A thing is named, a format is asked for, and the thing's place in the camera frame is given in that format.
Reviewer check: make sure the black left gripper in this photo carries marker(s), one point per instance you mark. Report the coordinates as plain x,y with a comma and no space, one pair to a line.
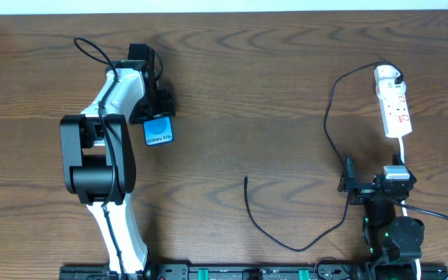
162,106

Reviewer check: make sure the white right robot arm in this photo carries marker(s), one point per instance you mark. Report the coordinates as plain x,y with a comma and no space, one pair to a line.
394,241

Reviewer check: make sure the white power strip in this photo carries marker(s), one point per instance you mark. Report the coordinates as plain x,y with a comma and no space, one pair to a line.
395,116

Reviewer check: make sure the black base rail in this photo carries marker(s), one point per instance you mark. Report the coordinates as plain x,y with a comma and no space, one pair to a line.
328,270

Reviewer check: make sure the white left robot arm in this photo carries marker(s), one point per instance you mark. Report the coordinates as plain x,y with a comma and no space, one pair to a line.
99,162

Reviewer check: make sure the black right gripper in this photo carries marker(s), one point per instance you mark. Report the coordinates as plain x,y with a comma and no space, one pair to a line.
364,187

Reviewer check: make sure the blue Galaxy smartphone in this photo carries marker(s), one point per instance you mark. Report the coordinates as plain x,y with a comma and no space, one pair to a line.
158,131

